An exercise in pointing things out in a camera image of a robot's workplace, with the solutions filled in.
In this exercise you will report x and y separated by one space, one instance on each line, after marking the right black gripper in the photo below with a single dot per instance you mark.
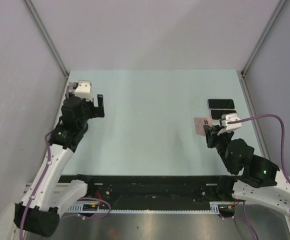
215 129

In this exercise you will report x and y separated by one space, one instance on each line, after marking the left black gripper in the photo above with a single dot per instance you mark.
94 109

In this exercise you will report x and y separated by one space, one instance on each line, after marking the pink phone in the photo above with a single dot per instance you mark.
199 123
216 114

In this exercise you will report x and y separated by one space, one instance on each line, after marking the dark blue phone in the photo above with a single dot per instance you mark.
222 104

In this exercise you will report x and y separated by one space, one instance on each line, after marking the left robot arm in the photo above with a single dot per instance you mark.
39 212

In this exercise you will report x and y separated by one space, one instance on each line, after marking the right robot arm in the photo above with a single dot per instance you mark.
252 177

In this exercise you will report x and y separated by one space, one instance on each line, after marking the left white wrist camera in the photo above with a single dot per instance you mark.
81 89

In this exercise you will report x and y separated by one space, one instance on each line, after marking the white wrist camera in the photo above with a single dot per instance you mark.
229 123
81 89

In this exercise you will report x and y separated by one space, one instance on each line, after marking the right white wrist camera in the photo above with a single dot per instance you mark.
229 123

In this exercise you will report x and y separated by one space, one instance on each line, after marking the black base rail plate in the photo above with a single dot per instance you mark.
198 188

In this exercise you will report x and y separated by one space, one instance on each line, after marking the white slotted cable duct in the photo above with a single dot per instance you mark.
77 208

